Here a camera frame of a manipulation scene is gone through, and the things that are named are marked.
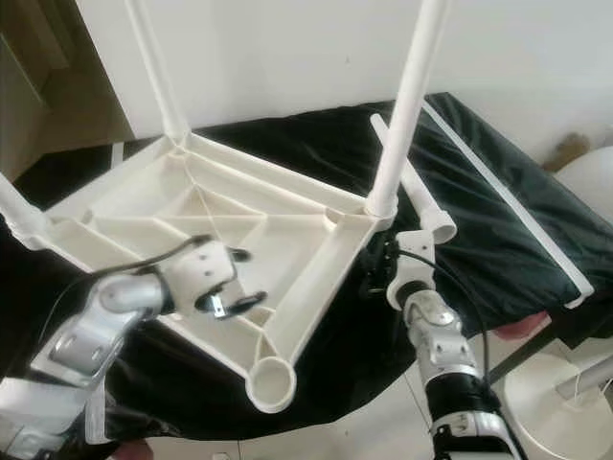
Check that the black metal stand leg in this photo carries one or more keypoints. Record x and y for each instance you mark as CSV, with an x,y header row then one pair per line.
x,y
551,337

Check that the white round object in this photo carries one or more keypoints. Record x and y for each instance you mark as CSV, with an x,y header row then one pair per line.
x,y
589,182

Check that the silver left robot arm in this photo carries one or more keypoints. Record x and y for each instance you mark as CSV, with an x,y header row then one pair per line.
x,y
96,335

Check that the brown object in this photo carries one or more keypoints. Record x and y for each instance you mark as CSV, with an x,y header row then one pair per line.
x,y
567,151

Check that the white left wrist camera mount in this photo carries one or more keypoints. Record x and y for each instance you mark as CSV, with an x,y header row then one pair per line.
x,y
196,271

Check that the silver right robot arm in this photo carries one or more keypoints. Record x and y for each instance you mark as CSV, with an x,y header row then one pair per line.
x,y
445,340

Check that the cream plastic table top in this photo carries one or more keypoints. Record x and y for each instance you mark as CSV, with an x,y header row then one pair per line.
x,y
306,249

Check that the black table cloth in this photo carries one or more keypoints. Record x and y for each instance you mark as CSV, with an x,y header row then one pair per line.
x,y
508,230

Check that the white standing fan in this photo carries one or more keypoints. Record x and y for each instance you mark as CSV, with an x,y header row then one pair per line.
x,y
560,407

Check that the pink slipper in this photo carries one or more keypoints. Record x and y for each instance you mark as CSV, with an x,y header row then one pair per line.
x,y
524,329
131,451

